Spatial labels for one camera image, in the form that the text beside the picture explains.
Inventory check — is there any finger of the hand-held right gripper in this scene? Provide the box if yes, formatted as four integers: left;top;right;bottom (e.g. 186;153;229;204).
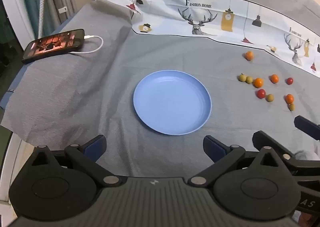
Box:
252;130;320;168
294;115;320;141

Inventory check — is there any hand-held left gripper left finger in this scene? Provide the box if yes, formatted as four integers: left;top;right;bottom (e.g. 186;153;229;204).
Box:
31;135;122;187

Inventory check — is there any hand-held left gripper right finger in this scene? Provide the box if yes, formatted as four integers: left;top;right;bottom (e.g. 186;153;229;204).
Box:
188;135;288;187

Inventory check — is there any white dotted pole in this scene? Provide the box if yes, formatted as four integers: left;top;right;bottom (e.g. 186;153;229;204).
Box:
37;0;48;39

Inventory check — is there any grey cloth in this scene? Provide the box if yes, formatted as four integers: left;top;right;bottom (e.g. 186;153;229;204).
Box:
0;0;320;180

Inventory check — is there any white deer printed cloth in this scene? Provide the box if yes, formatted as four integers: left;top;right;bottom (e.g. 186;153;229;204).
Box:
95;0;320;78

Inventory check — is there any white door frame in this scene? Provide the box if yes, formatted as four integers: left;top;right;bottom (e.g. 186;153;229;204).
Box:
0;0;35;51

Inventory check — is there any blue plate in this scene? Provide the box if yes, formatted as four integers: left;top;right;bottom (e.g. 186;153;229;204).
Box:
133;70;212;135

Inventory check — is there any white charging cable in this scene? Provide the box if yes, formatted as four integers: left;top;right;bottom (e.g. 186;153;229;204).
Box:
70;35;104;54

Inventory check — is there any black smartphone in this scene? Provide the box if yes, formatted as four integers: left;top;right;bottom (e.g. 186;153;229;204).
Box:
21;28;85;64

